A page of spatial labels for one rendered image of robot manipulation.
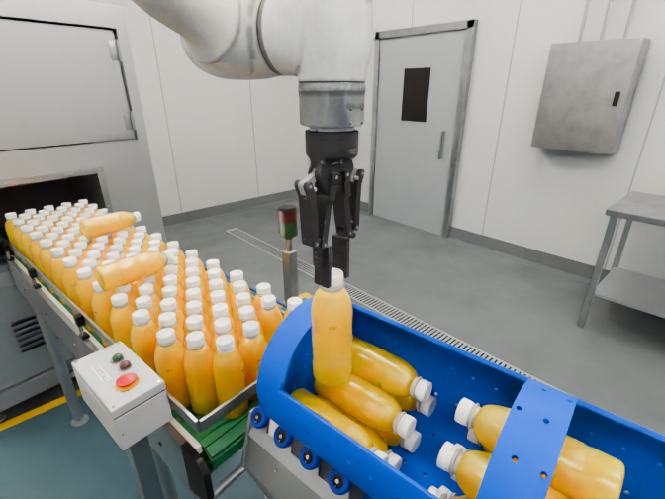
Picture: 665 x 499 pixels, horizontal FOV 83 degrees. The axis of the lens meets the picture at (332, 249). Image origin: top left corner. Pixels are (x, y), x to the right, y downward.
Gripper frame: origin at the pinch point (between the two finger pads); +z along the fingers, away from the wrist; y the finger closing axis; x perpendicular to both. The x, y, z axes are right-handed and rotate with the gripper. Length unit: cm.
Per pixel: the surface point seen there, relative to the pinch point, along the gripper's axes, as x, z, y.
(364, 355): -1.1, 23.2, 8.7
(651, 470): -47, 27, 19
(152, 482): 35, 59, -23
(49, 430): 169, 136, -26
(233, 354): 26.1, 29.4, -3.6
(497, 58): 101, -55, 359
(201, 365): 31.5, 32.1, -8.6
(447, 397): -15.3, 32.0, 18.1
